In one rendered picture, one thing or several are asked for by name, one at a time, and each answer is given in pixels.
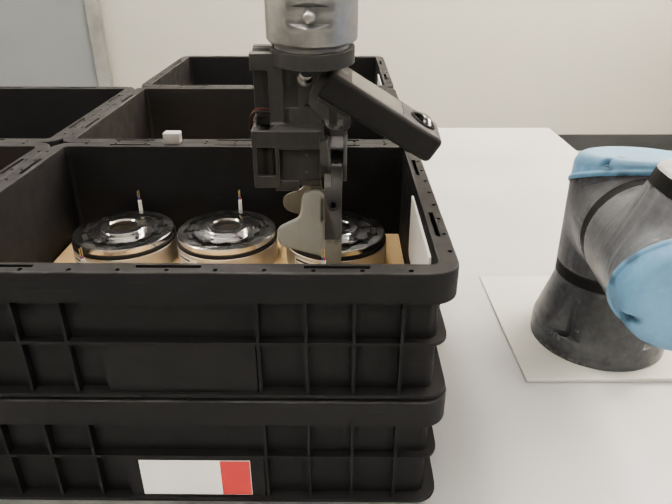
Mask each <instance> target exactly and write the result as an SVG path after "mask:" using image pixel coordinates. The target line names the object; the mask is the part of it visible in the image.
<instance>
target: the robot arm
mask: <svg viewBox="0 0 672 504"><path fill-rule="evenodd" d="M264 5H265V27H266V39H267V40H268V41H269V42H270V43H271V44H254V45H253V47H252V51H250V52H249V69H250V71H253V86H254V102H255V109H253V111H252V113H251V114H250V117H249V131H250V133H251V142H252V156H253V170H254V184H255V188H276V191H293V192H291V193H288V194H286V195H285V196H284V198H283V205H284V207H285V209H287V210H288V211H290V212H292V213H296V214H299V216H298V217H296V218H295V219H292V220H290V221H288V222H286V223H284V224H282V225H281V226H280V227H279V228H278V231H277V239H278V241H279V243H280V244H281V245H283V246H284V247H287V248H291V249H295V250H298V251H302V252H306V253H310V254H314V255H318V256H321V257H322V254H321V248H322V249H323V258H324V249H325V261H326V264H341V242H342V187H343V181H347V142H348V134H347V130H348V129H349V127H350V125H351V119H350V117H352V118H354V119H355V120H357V121H359V122H360V123H362V124H364V125H365V126H367V127H368V128H370V129H372V130H373V131H375V132H377V133H378V134H380V135H382V136H383V137H385V138H386V139H388V140H390V141H391V142H393V143H395V144H396V145H398V146H399V147H400V148H401V149H403V150H404V151H406V152H409V153H411V154H413V155H414V156H416V157H418V158H419V159H421V160H422V161H428V160H430V159H431V158H432V156H433V155H434V154H435V152H436V151H437V150H438V148H439V147H440V146H441V143H442V141H441V138H440V134H439V131H438V128H437V125H436V123H435V122H434V121H433V120H432V119H431V118H430V117H429V116H428V115H427V114H425V113H423V112H420V111H416V110H415V109H413V108H412V107H410V106H408V105H407V104H405V103H404V102H402V101H400V100H399V99H397V98H396V97H394V96H393V95H391V94H389V93H388V92H386V91H385V90H383V89H382V88H380V87H378V86H377V85H375V84H374V83H372V82H371V81H369V80H367V79H366V78H364V77H363V76H361V75H360V74H358V73H356V72H355V71H353V70H352V69H350V68H349V66H351V65H353V64H354V62H355V45H354V43H353V42H355V41H356V40H357V38H358V0H264ZM301 72H309V73H310V74H311V75H312V76H311V77H308V78H306V77H303V76H302V75H301V74H300V73H301ZM254 113H255V116H254V119H253V114H254ZM251 123H252V129H251ZM258 125H259V126H258ZM322 181H324V189H323V187H322ZM568 181H569V187H568V193H567V199H566V205H565V211H564V217H563V223H562V229H561V234H560V240H559V246H558V252H557V259H556V264H555V269H554V271H553V273H552V274H551V276H550V278H549V280H548V281H547V283H546V285H545V286H544V288H543V290H542V292H541V293H540V295H539V297H538V298H537V300H536V302H535V304H534V307H533V311H532V317H531V330H532V333H533V335H534V336H535V338H536V339H537V340H538V341H539V343H540V344H541V345H543V346H544V347H545V348H546V349H548V350H549V351H550V352H552V353H553V354H555V355H557V356H559V357H561V358H563V359H565V360H567V361H569V362H572V363H575V364H577V365H580V366H584V367H588V368H592V369H596V370H602V371H612V372H629V371H636V370H641V369H645V368H648V367H650V366H652V365H654V364H655V363H657V362H658V361H659V360H660V359H661V358H662V356H663V353H664V350H669V351H672V151H667V150H660V149H652V148H642V147H625V146H606V147H594V148H589V149H585V150H583V151H581V152H580V153H578V154H577V156H576V157H575V159H574V162H573V167H572V171H571V174H570V175H569V176H568ZM300 186H303V187H302V188H300V189H299V187H300ZM321 220H323V221H321Z"/></svg>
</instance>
